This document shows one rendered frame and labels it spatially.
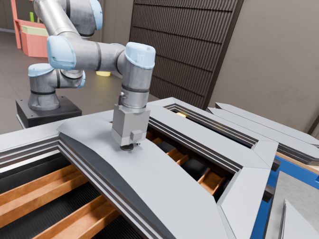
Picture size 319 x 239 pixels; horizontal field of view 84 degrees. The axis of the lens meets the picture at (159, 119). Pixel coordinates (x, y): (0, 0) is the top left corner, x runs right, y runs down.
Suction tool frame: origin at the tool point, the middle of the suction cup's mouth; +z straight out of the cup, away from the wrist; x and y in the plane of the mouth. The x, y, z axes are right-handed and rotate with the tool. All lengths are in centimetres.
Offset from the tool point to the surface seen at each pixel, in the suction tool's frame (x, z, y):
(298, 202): -43, 16, 61
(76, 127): 23.1, 2.9, -8.2
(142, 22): 335, -53, 224
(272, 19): 79, -84, 256
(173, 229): -26.1, 2.9, -2.8
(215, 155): -11.7, 6.7, 38.3
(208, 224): -29.7, 3.9, 6.3
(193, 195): -22.5, 2.6, 8.7
